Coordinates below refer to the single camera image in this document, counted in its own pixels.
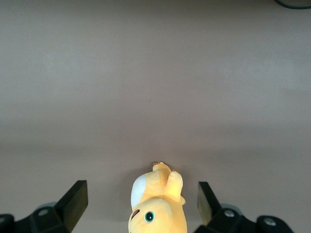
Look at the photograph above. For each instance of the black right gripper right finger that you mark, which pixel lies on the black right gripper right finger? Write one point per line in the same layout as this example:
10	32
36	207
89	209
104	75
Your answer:
213	218

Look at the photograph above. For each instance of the yellow plush toy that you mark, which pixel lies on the yellow plush toy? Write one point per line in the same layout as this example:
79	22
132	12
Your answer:
155	218

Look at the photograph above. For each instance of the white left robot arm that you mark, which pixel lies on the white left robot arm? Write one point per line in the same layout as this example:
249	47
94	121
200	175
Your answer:
296	3

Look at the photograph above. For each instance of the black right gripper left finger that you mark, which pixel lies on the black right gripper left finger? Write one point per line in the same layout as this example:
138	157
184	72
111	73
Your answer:
73	204

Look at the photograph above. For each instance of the brown table cover sheet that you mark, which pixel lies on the brown table cover sheet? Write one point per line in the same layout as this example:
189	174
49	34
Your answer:
145	85

